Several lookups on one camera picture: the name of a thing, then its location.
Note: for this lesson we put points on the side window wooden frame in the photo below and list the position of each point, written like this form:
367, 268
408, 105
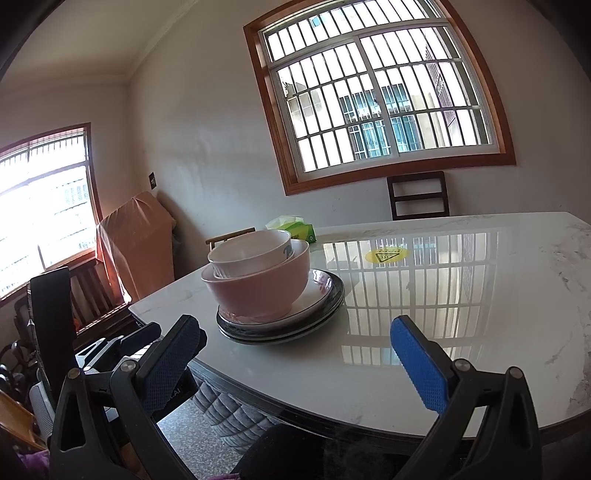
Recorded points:
49, 204

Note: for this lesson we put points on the barred window wooden frame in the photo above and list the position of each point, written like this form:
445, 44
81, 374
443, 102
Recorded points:
359, 90

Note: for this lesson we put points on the black wall switch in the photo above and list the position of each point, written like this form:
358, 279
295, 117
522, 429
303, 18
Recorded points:
152, 180

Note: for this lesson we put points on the green tissue pack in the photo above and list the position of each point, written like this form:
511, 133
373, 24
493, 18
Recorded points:
295, 225

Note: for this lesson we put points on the white bowl blue print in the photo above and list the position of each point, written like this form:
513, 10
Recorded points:
250, 253

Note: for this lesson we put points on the light wooden chair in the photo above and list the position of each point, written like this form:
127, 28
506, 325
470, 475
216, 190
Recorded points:
212, 242

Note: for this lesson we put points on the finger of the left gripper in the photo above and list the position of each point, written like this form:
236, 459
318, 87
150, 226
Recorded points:
137, 340

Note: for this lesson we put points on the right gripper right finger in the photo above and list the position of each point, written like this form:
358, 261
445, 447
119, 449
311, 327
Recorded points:
487, 426

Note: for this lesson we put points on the purple patterned clothing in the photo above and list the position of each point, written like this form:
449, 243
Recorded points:
37, 465

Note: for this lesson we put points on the wooden chair lower left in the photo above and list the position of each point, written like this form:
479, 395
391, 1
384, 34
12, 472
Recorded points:
17, 418

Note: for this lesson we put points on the orange covered furniture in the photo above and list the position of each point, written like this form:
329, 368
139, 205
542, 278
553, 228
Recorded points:
134, 242

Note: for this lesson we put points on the white floral shallow plate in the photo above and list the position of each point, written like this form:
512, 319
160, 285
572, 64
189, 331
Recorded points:
316, 293

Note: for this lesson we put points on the yellow warning sticker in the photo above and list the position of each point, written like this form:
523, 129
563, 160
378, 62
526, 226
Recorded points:
387, 255

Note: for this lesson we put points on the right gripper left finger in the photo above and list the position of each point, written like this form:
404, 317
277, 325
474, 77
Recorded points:
105, 424

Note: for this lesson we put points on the large blue patterned plate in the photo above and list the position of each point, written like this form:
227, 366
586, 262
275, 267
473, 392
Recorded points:
293, 331

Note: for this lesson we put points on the dark wooden chair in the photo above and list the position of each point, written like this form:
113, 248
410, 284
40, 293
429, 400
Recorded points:
394, 182

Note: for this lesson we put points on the large pink bowl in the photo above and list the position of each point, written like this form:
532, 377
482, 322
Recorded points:
263, 295

